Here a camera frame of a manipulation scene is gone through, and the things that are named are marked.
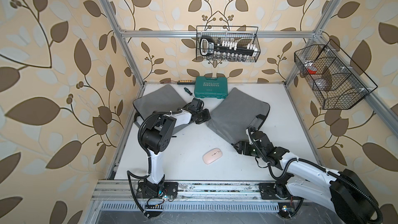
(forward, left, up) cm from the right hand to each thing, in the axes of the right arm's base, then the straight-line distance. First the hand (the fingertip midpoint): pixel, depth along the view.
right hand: (239, 147), depth 86 cm
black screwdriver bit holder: (+54, +32, 0) cm, 62 cm away
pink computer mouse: (-4, +15, 0) cm, 16 cm away
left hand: (+21, +16, +2) cm, 27 cm away
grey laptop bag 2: (+18, +2, +1) cm, 18 cm away
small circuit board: (-30, -17, -4) cm, 35 cm away
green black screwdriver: (+45, +31, 0) cm, 54 cm away
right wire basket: (+16, -45, +32) cm, 57 cm away
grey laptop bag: (+36, +47, +1) cm, 59 cm away
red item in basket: (+28, -39, +31) cm, 57 cm away
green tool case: (+44, +13, +3) cm, 46 cm away
